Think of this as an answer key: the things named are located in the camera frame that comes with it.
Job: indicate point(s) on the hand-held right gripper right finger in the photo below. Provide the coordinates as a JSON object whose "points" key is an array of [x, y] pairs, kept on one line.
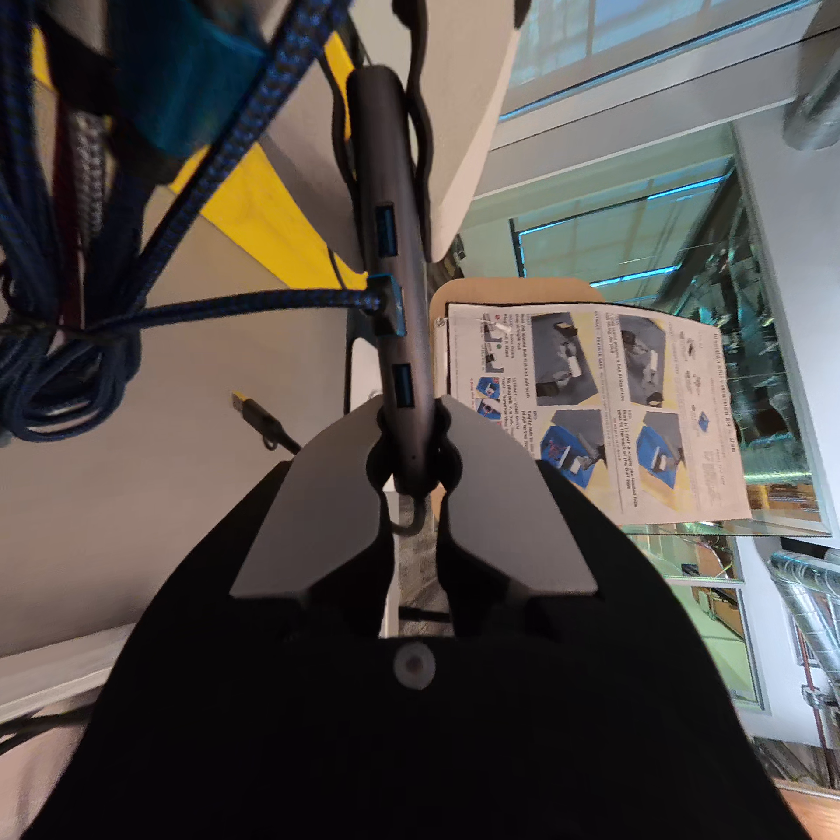
{"points": [[519, 525]]}

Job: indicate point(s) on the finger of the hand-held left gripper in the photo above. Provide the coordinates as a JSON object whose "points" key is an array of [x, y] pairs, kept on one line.
{"points": [[453, 118]]}

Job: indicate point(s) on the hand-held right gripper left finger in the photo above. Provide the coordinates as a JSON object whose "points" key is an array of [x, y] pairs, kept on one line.
{"points": [[315, 525]]}

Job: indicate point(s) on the grey metal USB hub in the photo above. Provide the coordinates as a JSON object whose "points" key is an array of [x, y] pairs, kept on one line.
{"points": [[400, 263]]}

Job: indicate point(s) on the yellow plastic bin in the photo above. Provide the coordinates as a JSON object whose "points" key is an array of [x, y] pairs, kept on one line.
{"points": [[263, 197]]}

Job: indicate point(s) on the instruction poster board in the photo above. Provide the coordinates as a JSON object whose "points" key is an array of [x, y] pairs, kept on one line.
{"points": [[591, 407]]}

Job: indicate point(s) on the silver ventilation duct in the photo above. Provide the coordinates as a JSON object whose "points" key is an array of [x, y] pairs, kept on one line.
{"points": [[807, 617]]}

